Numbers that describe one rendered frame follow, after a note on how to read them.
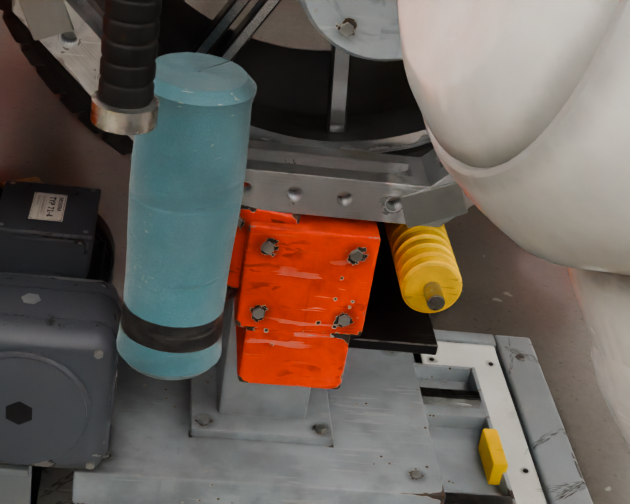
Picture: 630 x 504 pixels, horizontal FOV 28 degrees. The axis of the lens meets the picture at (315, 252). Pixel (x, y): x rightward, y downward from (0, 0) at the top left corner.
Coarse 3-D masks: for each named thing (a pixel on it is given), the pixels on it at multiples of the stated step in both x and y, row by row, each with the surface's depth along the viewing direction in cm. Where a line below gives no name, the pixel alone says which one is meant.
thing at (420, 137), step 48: (96, 0) 108; (240, 0) 111; (192, 48) 115; (240, 48) 114; (288, 48) 136; (336, 48) 114; (288, 96) 125; (336, 96) 117; (384, 96) 125; (336, 144) 117; (384, 144) 118
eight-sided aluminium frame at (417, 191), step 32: (32, 0) 99; (64, 0) 100; (32, 32) 100; (64, 32) 101; (96, 32) 101; (64, 64) 102; (96, 64) 103; (256, 160) 113; (288, 160) 113; (320, 160) 113; (352, 160) 113; (384, 160) 114; (416, 160) 115; (256, 192) 110; (288, 192) 111; (320, 192) 110; (352, 192) 110; (384, 192) 111; (416, 192) 111; (448, 192) 111; (416, 224) 112
